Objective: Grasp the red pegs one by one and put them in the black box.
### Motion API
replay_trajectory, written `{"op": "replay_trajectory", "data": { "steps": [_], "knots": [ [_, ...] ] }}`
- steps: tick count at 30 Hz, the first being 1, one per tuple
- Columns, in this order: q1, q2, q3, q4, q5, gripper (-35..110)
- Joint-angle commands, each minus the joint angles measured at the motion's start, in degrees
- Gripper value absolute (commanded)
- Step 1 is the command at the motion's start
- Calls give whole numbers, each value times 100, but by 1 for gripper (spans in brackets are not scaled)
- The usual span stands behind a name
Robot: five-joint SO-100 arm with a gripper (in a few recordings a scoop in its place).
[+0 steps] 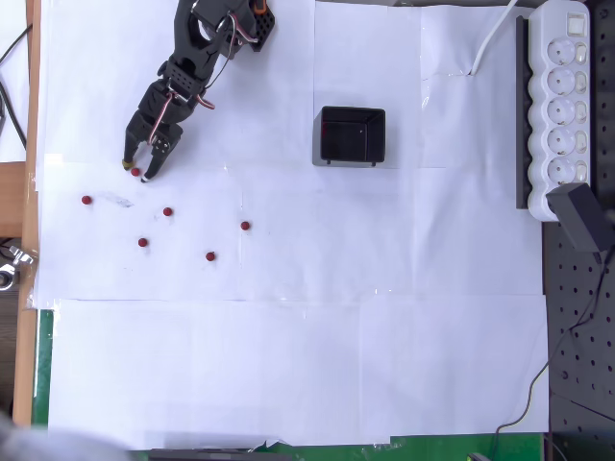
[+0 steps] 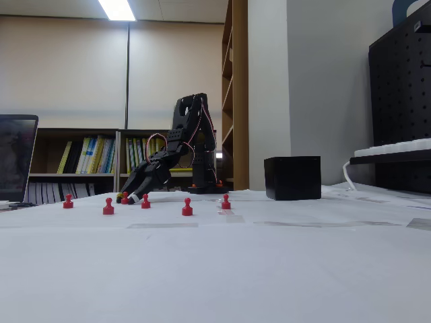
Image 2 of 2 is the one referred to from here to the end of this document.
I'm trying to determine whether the light blue book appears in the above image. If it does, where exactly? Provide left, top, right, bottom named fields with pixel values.
left=99, top=137, right=117, bottom=175

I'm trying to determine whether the black wall conduit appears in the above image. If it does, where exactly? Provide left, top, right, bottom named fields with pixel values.
left=124, top=20, right=132, bottom=131

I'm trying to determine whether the dark blue rounded object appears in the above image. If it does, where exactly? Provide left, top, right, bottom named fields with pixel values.
left=391, top=0, right=420, bottom=28

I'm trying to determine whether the yellow blue book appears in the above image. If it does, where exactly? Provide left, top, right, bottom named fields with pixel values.
left=88, top=135, right=106, bottom=175

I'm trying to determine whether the yellow white book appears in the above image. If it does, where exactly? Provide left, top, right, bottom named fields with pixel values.
left=75, top=136, right=97, bottom=175

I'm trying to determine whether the black box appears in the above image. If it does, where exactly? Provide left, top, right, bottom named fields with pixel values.
left=263, top=155, right=322, bottom=202

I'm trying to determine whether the black book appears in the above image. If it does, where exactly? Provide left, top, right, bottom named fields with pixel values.
left=63, top=140, right=84, bottom=175

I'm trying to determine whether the tall wooden bookshelf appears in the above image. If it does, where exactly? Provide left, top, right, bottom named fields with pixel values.
left=221, top=0, right=250, bottom=192

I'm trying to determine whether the laptop screen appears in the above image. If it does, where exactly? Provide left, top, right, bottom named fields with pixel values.
left=0, top=114, right=40, bottom=204

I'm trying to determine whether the thin yellow book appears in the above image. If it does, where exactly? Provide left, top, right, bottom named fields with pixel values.
left=56, top=141, right=73, bottom=175

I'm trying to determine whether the white paper table cover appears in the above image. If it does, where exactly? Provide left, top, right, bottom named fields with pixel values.
left=0, top=188, right=431, bottom=323

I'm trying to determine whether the black pegboard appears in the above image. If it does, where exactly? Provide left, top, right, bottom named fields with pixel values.
left=368, top=12, right=431, bottom=195

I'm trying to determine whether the row of white binders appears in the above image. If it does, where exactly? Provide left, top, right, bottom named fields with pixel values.
left=28, top=182, right=97, bottom=205

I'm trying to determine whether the black shelf rail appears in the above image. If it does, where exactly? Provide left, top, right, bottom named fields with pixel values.
left=349, top=149, right=431, bottom=166

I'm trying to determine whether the low wooden bookshelf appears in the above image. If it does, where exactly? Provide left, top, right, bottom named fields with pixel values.
left=28, top=127, right=120, bottom=205
left=116, top=129, right=218, bottom=194

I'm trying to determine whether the ceiling light panel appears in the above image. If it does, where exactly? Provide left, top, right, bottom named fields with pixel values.
left=97, top=0, right=138, bottom=23

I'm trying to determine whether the white power cable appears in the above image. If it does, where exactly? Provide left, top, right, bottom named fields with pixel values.
left=342, top=160, right=358, bottom=192

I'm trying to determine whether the white power strip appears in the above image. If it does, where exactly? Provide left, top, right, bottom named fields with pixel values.
left=353, top=137, right=431, bottom=158

